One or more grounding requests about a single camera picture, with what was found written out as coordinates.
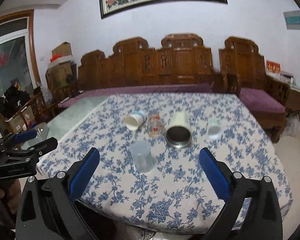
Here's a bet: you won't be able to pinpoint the clear plastic cup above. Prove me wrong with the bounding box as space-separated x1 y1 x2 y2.
129 140 154 173

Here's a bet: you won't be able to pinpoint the small white green cup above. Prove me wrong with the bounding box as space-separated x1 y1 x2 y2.
206 119 223 140

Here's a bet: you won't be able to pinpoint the white paper cup blue stripes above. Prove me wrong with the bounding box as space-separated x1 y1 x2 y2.
124 111 146 131

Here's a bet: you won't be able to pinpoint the cream steel thermos cup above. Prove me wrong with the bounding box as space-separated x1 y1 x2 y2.
165 112 192 149

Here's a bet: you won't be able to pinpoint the glass cup with red flowers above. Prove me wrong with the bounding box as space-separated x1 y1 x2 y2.
147 113 165 138

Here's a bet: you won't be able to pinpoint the person's left hand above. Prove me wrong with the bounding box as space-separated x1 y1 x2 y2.
0 179 22 214

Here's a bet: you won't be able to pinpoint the small wooden chair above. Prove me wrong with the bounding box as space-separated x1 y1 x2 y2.
0 92 53 133

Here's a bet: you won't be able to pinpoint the wooden framed glass door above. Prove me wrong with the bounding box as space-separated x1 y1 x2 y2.
0 9 42 120

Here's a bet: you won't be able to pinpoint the blue floral tablecloth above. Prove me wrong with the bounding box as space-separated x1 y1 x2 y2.
38 93 293 234

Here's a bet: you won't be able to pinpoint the purple sofa cushion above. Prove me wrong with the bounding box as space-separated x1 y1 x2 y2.
58 83 212 108

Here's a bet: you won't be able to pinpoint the stacked cardboard boxes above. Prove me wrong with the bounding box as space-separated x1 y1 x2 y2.
45 42 76 90

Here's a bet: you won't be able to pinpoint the purple armchair cushion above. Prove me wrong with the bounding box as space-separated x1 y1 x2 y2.
239 87 285 113

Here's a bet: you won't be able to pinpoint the wooden side table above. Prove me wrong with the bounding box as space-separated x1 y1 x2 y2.
265 73 300 120

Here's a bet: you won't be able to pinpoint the carved wooden armchair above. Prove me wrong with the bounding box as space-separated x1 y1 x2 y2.
219 36 287 143

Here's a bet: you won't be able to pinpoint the red card on side table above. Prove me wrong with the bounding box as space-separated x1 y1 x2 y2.
266 60 281 74

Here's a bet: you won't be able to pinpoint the carved wooden sofa bench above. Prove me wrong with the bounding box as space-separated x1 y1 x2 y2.
55 32 228 108

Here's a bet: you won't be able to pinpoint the grey wall electrical panel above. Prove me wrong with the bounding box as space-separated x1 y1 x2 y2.
283 10 300 30

